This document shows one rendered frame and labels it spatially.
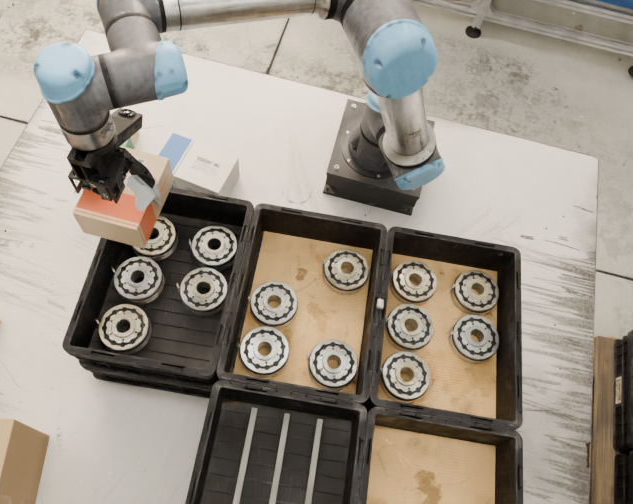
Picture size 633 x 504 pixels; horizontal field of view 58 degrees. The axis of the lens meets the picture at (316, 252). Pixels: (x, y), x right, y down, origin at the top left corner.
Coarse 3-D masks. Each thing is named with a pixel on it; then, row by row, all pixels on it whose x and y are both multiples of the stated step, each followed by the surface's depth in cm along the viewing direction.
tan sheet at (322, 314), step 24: (264, 240) 135; (288, 240) 135; (312, 240) 136; (264, 264) 132; (288, 264) 133; (312, 264) 133; (312, 288) 130; (312, 312) 128; (336, 312) 128; (360, 312) 129; (288, 336) 125; (312, 336) 126; (336, 336) 126; (360, 336) 126; (240, 360) 122; (288, 360) 123; (312, 384) 121
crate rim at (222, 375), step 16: (256, 208) 127; (272, 208) 127; (288, 208) 128; (256, 224) 125; (352, 224) 127; (368, 224) 128; (384, 240) 126; (384, 256) 124; (240, 272) 120; (240, 288) 120; (224, 336) 114; (224, 352) 112; (368, 352) 115; (224, 368) 111; (368, 368) 115; (256, 384) 110; (272, 384) 110; (288, 384) 110; (368, 384) 112; (352, 400) 110
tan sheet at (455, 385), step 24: (432, 264) 136; (456, 264) 136; (432, 312) 130; (456, 312) 131; (384, 336) 127; (432, 336) 128; (384, 360) 125; (432, 360) 125; (456, 360) 126; (432, 384) 123; (456, 384) 123; (480, 384) 124; (456, 408) 121; (480, 408) 122
